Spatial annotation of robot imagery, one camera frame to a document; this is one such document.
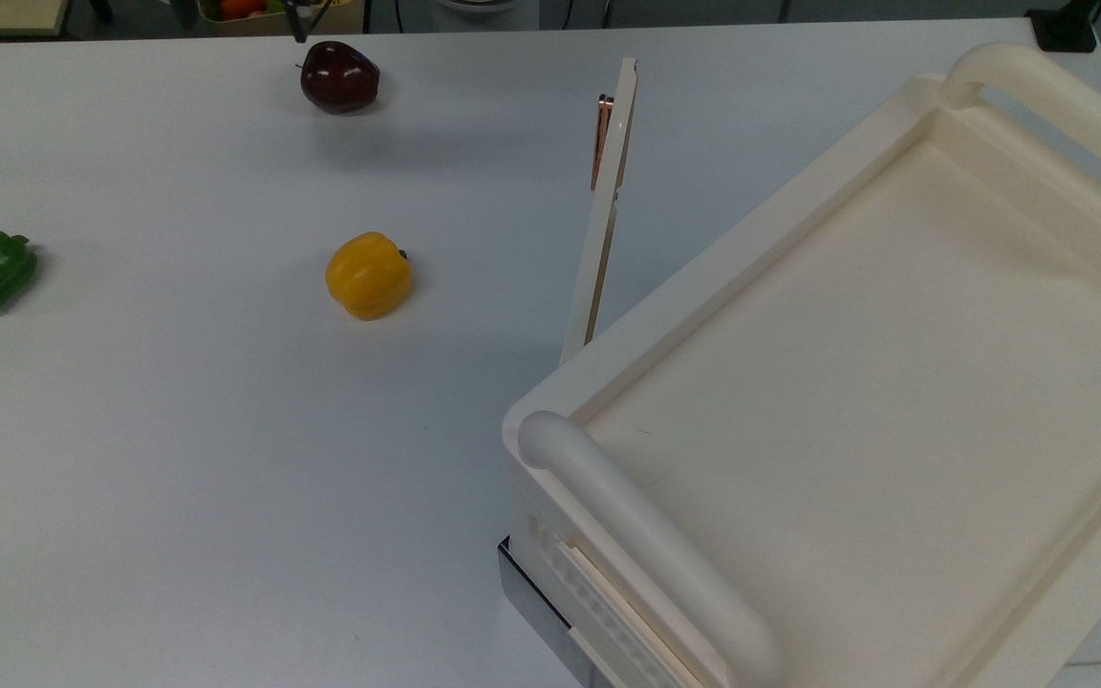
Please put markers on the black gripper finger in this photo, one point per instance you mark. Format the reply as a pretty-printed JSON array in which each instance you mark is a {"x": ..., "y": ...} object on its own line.
[{"x": 296, "y": 21}]

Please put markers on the tan bin of toy fruit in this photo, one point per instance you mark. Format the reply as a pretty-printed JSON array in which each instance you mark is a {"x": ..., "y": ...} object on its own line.
[{"x": 345, "y": 17}]

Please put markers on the black square table clamp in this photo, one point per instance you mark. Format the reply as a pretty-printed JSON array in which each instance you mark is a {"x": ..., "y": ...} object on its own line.
[{"x": 1065, "y": 27}]

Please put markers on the orange red toy fruit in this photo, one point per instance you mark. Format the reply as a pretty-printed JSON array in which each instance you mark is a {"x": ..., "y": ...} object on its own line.
[{"x": 243, "y": 8}]

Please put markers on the black pole with table clamp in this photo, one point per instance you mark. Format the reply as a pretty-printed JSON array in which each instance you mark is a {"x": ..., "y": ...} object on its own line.
[{"x": 101, "y": 8}]

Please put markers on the yellow bell pepper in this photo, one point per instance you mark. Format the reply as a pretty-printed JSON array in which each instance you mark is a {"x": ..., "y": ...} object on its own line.
[{"x": 367, "y": 275}]

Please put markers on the dark red apple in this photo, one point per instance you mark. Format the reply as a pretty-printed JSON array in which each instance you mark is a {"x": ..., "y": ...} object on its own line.
[{"x": 338, "y": 76}]

